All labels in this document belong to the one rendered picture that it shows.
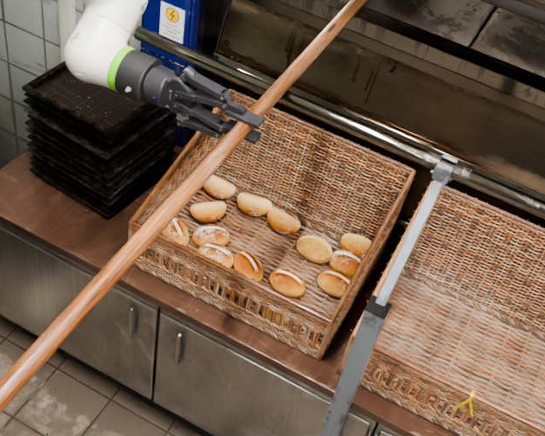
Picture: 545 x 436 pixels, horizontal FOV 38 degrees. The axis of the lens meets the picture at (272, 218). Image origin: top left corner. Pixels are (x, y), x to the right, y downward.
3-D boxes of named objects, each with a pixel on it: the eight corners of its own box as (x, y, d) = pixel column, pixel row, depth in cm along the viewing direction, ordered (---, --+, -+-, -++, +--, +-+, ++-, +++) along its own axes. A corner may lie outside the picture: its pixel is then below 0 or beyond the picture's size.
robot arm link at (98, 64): (70, 77, 165) (44, 62, 155) (96, 22, 165) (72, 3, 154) (127, 103, 162) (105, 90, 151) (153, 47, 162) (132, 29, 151)
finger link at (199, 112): (173, 100, 153) (171, 105, 154) (221, 131, 152) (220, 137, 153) (184, 91, 156) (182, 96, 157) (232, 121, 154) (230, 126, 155)
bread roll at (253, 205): (272, 200, 215) (266, 219, 214) (273, 202, 221) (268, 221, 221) (237, 189, 216) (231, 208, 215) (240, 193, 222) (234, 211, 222)
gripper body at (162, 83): (164, 55, 155) (205, 73, 153) (162, 91, 161) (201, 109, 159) (143, 73, 150) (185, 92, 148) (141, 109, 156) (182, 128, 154)
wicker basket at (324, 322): (219, 161, 235) (228, 84, 216) (394, 241, 222) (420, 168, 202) (123, 263, 202) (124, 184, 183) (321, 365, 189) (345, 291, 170)
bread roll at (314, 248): (325, 268, 207) (329, 267, 212) (336, 245, 206) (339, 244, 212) (291, 253, 209) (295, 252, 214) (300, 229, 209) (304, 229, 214)
